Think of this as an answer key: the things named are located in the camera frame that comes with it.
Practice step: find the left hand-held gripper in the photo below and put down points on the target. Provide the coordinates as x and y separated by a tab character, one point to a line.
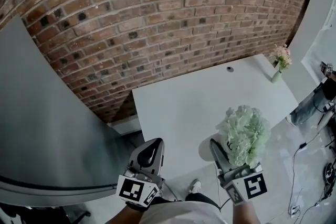
131	189

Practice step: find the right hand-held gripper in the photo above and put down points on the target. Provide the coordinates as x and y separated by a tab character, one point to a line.
252	187

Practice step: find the pale green hydrangea bouquet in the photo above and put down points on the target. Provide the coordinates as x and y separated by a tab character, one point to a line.
245	133

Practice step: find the round white vase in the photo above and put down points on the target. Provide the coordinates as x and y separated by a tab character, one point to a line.
206	150

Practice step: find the person's left forearm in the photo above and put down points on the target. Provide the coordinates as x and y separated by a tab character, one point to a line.
126	216

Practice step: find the person's right forearm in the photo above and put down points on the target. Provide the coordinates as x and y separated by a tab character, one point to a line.
245	213

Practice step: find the white desk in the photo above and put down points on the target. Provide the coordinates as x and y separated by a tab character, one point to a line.
183	107

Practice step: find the pink flowers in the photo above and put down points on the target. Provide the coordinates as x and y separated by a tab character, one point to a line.
281	56

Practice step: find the person's white shoe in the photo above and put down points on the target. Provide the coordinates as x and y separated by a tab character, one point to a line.
195	186

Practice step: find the person's black trousers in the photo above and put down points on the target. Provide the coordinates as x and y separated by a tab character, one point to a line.
202	196

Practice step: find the person's white shirt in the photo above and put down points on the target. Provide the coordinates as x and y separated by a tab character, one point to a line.
183	213

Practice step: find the white power strip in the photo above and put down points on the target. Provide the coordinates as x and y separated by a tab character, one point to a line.
294	211

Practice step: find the black scooter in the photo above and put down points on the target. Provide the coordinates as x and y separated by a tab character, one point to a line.
329	173

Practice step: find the small pale green vase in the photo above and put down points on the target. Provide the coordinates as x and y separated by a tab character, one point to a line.
276	77

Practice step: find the grey refrigerator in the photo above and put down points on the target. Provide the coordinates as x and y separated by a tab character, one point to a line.
52	126

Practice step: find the black swivel chair base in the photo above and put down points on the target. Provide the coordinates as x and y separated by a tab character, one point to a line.
39	216

